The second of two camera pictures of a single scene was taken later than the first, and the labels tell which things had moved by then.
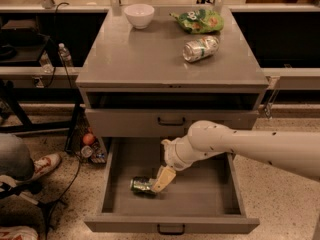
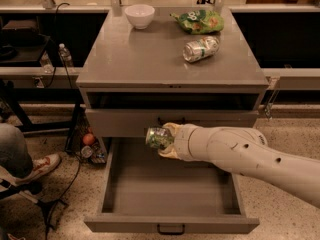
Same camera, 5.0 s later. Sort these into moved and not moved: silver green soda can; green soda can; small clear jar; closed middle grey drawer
Moved: green soda can
Not moved: closed middle grey drawer; small clear jar; silver green soda can
